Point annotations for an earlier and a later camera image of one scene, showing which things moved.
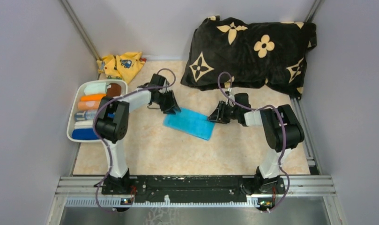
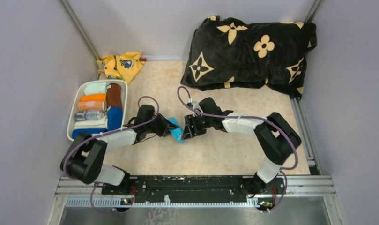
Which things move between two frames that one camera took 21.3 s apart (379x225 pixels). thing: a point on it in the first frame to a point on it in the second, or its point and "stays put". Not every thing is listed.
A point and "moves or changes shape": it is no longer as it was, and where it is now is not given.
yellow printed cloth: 124,66 stays put
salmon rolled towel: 88,105 stays put
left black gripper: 172,104 to 165,125
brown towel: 113,90 stays put
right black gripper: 218,115 to 190,131
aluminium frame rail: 314,186 stays put
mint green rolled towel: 98,87 stays put
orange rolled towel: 92,97 stays put
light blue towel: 191,122 moves or changes shape
